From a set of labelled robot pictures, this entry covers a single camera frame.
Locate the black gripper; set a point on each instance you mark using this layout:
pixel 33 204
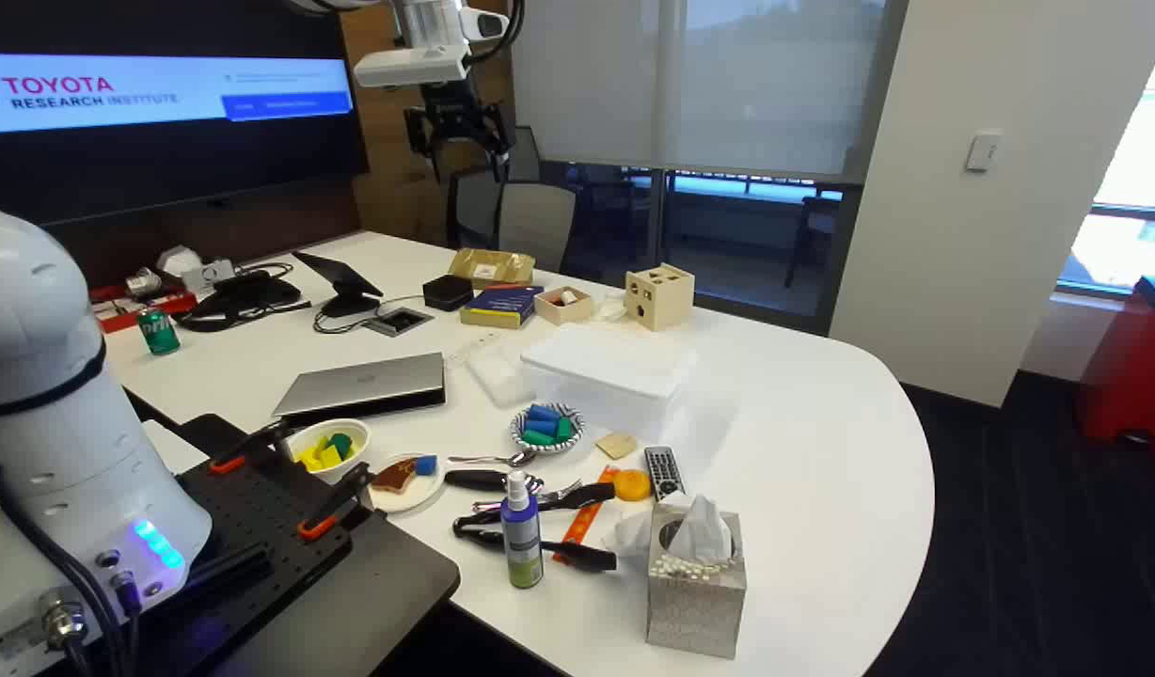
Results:
pixel 458 122

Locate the blue rectangular block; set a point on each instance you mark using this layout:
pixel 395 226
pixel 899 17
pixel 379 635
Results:
pixel 545 419

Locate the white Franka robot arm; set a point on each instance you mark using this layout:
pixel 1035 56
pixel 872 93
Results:
pixel 50 414

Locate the wooden block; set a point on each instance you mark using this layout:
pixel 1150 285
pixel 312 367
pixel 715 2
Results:
pixel 500 308

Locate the green block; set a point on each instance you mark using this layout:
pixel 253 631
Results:
pixel 542 437

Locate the blue half-round block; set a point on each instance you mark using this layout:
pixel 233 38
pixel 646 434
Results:
pixel 426 466

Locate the white paper plate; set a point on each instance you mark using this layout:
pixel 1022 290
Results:
pixel 409 492

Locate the black mounting plate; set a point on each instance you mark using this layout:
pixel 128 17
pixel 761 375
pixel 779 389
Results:
pixel 312 590

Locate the dark mesh office chair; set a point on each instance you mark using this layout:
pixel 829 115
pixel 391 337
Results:
pixel 525 154
pixel 473 207

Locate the grey office chair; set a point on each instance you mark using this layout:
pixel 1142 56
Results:
pixel 539 224

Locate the small black box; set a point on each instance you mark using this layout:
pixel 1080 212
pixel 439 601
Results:
pixel 449 290

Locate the black tablet stand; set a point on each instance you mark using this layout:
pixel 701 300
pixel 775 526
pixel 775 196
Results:
pixel 339 281

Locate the table power outlet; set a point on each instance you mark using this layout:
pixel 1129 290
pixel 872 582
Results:
pixel 401 323

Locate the small wooden tray box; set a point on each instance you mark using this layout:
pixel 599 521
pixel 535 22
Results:
pixel 567 303

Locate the clear plastic bag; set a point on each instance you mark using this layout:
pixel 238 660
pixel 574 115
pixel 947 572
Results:
pixel 499 375

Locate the wooden cube with holes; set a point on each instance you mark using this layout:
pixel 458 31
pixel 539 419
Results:
pixel 658 295

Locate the silver laptop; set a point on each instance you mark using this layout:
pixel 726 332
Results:
pixel 361 380

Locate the white roller blind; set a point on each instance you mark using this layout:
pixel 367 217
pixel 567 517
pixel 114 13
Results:
pixel 711 80

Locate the white cardboard box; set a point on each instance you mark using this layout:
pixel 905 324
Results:
pixel 614 372

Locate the white small devices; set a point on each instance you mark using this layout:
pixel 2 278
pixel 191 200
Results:
pixel 181 264

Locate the white bowl with toys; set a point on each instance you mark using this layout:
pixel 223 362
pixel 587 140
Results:
pixel 329 448

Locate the square wooden tile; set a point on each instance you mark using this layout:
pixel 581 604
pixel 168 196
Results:
pixel 617 447

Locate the green can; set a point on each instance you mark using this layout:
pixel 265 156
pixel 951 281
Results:
pixel 159 332

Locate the red flat case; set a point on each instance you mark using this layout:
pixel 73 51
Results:
pixel 128 314

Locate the black and orange tongs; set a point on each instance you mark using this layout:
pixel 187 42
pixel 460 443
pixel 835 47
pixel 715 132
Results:
pixel 574 497

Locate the orange black clamp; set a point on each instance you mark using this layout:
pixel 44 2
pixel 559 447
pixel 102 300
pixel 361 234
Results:
pixel 242 453
pixel 334 508

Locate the orange disc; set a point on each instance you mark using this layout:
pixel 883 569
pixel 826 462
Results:
pixel 624 482

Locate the white spray bottle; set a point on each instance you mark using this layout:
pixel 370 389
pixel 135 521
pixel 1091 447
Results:
pixel 520 540

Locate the silver tissue box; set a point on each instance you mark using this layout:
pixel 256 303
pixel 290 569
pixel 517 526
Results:
pixel 693 590

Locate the red cabinet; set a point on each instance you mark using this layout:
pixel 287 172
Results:
pixel 1132 377

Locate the white light switch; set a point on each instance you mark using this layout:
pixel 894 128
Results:
pixel 983 154

